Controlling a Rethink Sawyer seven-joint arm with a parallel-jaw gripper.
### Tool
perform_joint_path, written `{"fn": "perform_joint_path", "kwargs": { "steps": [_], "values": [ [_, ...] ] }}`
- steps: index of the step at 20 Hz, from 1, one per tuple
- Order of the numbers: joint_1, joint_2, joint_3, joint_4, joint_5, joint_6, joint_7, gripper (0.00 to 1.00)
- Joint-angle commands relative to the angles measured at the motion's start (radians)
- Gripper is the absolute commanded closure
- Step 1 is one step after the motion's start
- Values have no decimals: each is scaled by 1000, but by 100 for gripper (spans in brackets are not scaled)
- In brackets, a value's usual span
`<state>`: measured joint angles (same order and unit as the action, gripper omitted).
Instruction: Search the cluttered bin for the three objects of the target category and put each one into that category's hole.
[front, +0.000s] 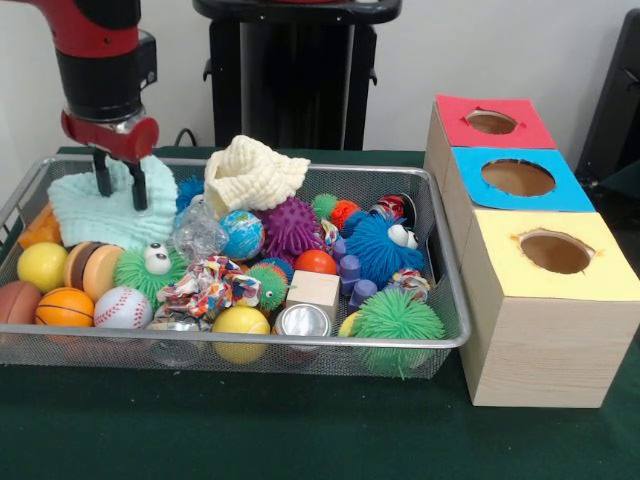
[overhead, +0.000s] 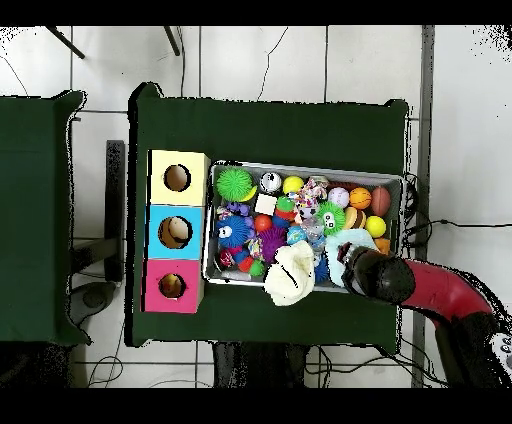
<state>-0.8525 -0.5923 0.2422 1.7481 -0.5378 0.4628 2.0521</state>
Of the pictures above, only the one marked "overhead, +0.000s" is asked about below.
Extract white baseball toy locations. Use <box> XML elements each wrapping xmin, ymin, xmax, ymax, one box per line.
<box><xmin>327</xmin><ymin>187</ymin><xmax>351</xmax><ymax>209</ymax></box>

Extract black tripod leg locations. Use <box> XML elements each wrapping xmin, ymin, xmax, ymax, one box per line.
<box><xmin>163</xmin><ymin>25</ymin><xmax>181</xmax><ymax>57</ymax></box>
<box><xmin>45</xmin><ymin>25</ymin><xmax>85</xmax><ymax>60</ymax></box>

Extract mint green cloth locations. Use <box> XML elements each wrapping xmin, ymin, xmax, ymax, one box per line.
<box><xmin>324</xmin><ymin>228</ymin><xmax>380</xmax><ymax>288</ymax></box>

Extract dark blue spiky ball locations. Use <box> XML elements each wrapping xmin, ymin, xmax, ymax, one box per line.
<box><xmin>216</xmin><ymin>215</ymin><xmax>254</xmax><ymax>250</ymax></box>

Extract black flat panel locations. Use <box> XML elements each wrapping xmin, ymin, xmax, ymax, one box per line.
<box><xmin>105</xmin><ymin>139</ymin><xmax>127</xmax><ymax>283</ymax></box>

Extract orange basketball toy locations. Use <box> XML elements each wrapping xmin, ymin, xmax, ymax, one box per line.
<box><xmin>349</xmin><ymin>187</ymin><xmax>373</xmax><ymax>211</ymax></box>

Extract shallow wire mesh bin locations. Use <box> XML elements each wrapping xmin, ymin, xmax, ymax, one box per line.
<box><xmin>203</xmin><ymin>163</ymin><xmax>405</xmax><ymax>297</ymax></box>

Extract pale yellow cloth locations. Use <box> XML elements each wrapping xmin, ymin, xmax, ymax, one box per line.
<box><xmin>263</xmin><ymin>240</ymin><xmax>318</xmax><ymax>308</ymax></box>

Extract plain green spiky ball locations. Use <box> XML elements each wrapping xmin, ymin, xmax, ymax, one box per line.
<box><xmin>215</xmin><ymin>166</ymin><xmax>257</xmax><ymax>203</ymax></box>

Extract purple spiky toy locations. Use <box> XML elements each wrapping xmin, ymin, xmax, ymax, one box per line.
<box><xmin>257</xmin><ymin>226</ymin><xmax>292</xmax><ymax>264</ymax></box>

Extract dark green side table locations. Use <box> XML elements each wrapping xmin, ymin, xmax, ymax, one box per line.
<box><xmin>0</xmin><ymin>90</ymin><xmax>89</xmax><ymax>345</ymax></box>

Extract brown rubber ball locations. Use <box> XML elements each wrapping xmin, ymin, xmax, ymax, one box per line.
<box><xmin>371</xmin><ymin>187</ymin><xmax>393</xmax><ymax>218</ymax></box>

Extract wooden box three holes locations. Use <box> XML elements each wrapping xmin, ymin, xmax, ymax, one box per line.
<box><xmin>143</xmin><ymin>149</ymin><xmax>212</xmax><ymax>315</ymax></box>

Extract small silver can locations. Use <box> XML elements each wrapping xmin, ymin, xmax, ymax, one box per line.
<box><xmin>259</xmin><ymin>171</ymin><xmax>283</xmax><ymax>195</ymax></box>

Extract yellow ball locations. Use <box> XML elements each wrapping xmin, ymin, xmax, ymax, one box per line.
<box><xmin>364</xmin><ymin>215</ymin><xmax>388</xmax><ymax>239</ymax></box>
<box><xmin>282</xmin><ymin>175</ymin><xmax>305</xmax><ymax>195</ymax></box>

